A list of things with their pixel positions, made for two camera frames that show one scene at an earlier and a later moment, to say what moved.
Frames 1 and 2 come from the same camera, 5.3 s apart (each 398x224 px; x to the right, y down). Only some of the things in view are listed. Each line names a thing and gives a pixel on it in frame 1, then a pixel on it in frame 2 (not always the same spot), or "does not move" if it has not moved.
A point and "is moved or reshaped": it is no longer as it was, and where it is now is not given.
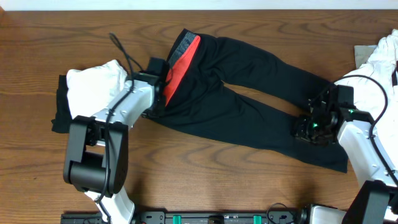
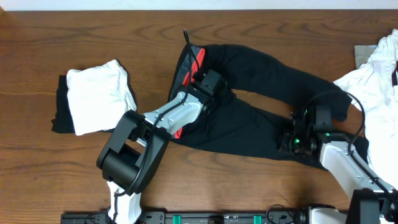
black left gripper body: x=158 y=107 → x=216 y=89
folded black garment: x=63 y=117 does not move
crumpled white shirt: x=368 y=95 does not move
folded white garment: x=87 y=89 does not move
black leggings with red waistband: x=201 y=68 is moved or reshaped
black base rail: x=163 y=218 does not move
